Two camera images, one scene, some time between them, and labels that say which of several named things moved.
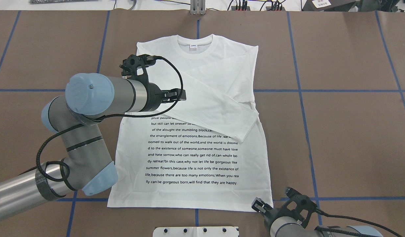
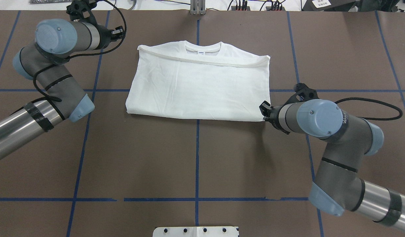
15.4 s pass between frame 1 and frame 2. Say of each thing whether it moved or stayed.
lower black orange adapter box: stayed
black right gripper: moved
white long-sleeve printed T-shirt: moved
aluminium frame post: stayed
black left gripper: moved
